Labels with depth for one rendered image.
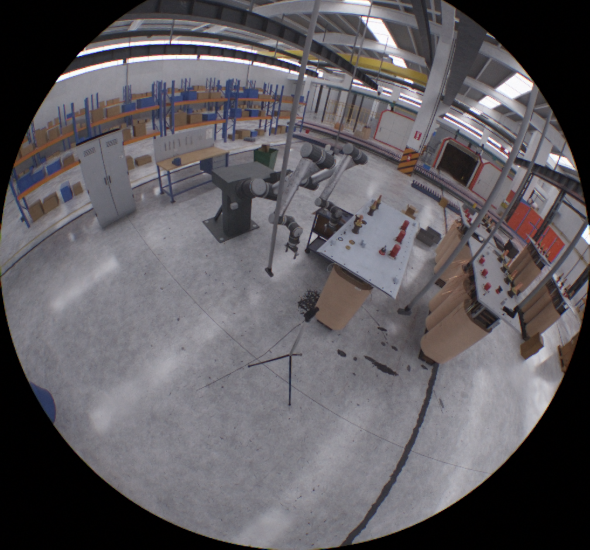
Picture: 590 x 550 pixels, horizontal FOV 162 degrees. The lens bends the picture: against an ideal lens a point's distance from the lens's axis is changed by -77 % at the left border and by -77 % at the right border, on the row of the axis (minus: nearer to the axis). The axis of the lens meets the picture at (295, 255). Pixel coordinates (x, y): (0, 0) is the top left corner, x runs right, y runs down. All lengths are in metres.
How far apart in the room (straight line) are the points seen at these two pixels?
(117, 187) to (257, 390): 4.58
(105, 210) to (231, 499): 5.27
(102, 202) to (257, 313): 3.99
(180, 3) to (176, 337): 7.20
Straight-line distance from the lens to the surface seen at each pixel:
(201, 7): 7.06
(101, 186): 4.98
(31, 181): 8.35
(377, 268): 1.90
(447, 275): 4.72
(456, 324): 2.86
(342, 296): 2.21
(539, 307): 7.19
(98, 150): 4.80
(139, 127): 8.38
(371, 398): 2.89
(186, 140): 5.82
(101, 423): 3.18
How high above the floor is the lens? 2.51
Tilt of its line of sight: 43 degrees down
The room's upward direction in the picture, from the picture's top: 14 degrees clockwise
